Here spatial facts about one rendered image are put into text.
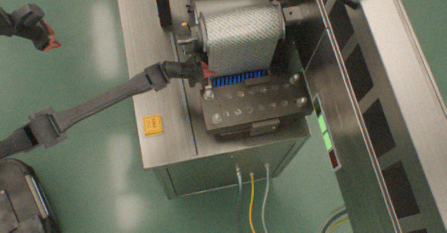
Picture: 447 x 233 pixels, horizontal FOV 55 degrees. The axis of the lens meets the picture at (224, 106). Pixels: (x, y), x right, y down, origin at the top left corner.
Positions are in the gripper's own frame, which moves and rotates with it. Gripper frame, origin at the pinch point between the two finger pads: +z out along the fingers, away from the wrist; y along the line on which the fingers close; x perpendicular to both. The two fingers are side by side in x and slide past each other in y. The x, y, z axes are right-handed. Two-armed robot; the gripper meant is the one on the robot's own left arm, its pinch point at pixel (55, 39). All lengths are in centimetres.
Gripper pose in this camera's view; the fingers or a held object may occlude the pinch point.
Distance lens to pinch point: 177.1
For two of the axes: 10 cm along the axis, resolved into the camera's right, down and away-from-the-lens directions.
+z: 3.7, 0.9, 9.2
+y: -5.2, -8.1, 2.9
